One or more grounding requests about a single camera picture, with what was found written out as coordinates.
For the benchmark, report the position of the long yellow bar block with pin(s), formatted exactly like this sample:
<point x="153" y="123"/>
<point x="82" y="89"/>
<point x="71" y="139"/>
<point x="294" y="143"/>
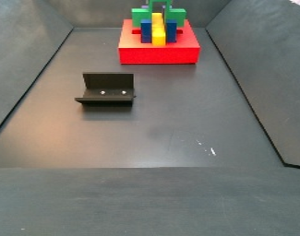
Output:
<point x="158" y="31"/>

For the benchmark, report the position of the red base board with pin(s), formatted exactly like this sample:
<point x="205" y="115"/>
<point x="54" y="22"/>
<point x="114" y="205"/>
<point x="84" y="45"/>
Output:
<point x="137" y="53"/>

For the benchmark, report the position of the dark blue post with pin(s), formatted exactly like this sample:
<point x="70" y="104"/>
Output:
<point x="170" y="30"/>
<point x="145" y="31"/>

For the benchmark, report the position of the green stepped block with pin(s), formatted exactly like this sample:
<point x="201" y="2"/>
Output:
<point x="170" y="12"/>

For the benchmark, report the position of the dark blue post left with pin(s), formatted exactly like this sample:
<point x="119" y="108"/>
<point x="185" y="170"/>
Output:
<point x="145" y="31"/>

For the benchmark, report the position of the dark blue post right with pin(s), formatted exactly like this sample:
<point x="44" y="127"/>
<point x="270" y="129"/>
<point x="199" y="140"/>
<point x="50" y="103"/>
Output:
<point x="170" y="30"/>

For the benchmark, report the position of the black angled holder bracket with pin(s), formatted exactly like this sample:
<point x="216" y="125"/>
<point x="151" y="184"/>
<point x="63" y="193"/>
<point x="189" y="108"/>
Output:
<point x="107" y="88"/>

